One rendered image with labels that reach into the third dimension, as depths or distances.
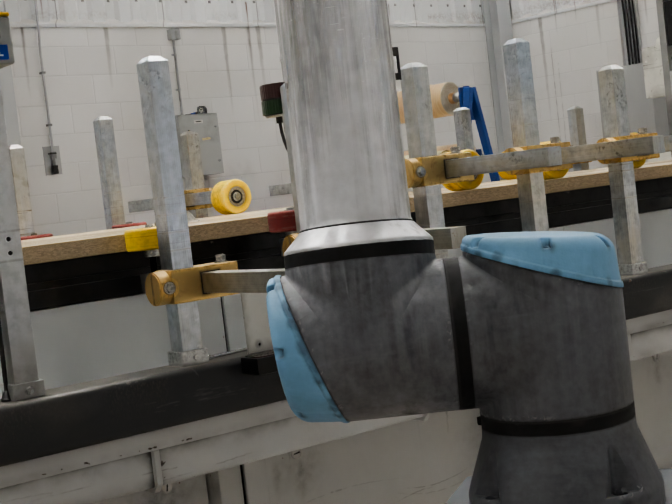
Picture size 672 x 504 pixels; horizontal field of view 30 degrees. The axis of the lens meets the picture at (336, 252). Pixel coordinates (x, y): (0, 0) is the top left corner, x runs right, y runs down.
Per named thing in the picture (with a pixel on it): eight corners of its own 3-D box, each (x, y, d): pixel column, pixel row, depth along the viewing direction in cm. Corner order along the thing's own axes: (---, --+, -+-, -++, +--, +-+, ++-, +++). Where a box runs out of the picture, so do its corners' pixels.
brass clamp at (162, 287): (243, 293, 189) (239, 260, 189) (164, 306, 181) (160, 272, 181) (222, 293, 194) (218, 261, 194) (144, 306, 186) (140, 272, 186)
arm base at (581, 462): (670, 476, 130) (661, 381, 129) (659, 530, 112) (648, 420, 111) (490, 482, 136) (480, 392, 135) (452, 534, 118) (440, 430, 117)
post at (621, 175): (648, 308, 246) (623, 63, 243) (636, 311, 244) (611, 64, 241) (634, 308, 249) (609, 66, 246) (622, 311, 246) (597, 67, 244)
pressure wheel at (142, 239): (187, 291, 204) (178, 220, 204) (176, 295, 196) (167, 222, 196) (139, 296, 205) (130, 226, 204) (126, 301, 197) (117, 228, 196)
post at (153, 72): (206, 377, 187) (167, 54, 184) (186, 381, 184) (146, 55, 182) (195, 376, 189) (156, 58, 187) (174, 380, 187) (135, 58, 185)
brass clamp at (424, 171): (477, 180, 218) (473, 151, 218) (418, 187, 210) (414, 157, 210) (453, 182, 223) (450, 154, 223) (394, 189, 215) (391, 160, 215)
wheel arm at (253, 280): (316, 295, 168) (312, 264, 168) (295, 299, 166) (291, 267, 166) (161, 295, 203) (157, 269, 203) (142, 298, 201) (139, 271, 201)
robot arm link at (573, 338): (649, 411, 115) (629, 222, 114) (463, 430, 116) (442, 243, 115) (621, 384, 130) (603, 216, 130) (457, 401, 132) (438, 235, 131)
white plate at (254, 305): (382, 327, 205) (376, 266, 205) (249, 354, 190) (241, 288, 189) (380, 327, 206) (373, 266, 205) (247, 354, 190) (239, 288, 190)
